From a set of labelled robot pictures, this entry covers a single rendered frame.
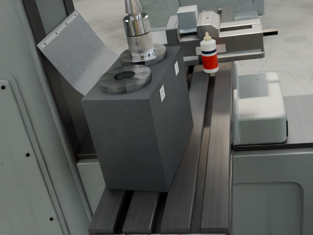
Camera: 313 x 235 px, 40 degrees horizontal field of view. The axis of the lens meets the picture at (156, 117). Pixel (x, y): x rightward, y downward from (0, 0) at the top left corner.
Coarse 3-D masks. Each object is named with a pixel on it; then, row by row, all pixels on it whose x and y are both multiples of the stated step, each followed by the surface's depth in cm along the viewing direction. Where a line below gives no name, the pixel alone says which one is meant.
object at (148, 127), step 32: (128, 64) 77; (160, 64) 77; (96, 96) 70; (128, 96) 67; (160, 96) 71; (96, 128) 71; (128, 128) 70; (160, 128) 70; (192, 128) 91; (128, 160) 73; (160, 160) 71
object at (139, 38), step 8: (144, 24) 75; (128, 32) 76; (136, 32) 75; (144, 32) 76; (128, 40) 77; (136, 40) 76; (144, 40) 76; (152, 40) 78; (136, 48) 77; (144, 48) 77; (152, 48) 78; (136, 56) 78
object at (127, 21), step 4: (128, 16) 77; (140, 16) 76; (144, 16) 75; (148, 16) 76; (124, 20) 76; (128, 20) 75; (132, 20) 75; (136, 20) 74; (140, 20) 75; (144, 20) 75; (148, 20) 76; (124, 24) 76; (128, 24) 75; (132, 24) 75; (136, 24) 75; (140, 24) 75
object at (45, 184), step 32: (0, 0) 102; (32, 0) 109; (64, 0) 128; (0, 32) 106; (32, 32) 109; (0, 64) 110; (32, 64) 111; (0, 96) 114; (32, 96) 114; (64, 96) 124; (0, 128) 119; (32, 128) 118; (64, 128) 123; (0, 160) 125; (32, 160) 123; (64, 160) 125; (0, 192) 131; (32, 192) 129; (64, 192) 129; (0, 224) 138; (32, 224) 136; (64, 224) 134
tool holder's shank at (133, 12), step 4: (128, 0) 74; (132, 0) 74; (136, 0) 74; (128, 4) 74; (132, 4) 74; (136, 4) 74; (140, 4) 75; (128, 8) 74; (132, 8) 74; (136, 8) 74; (140, 8) 75; (128, 12) 75; (132, 12) 74; (136, 12) 75; (140, 12) 76; (132, 16) 75; (136, 16) 75
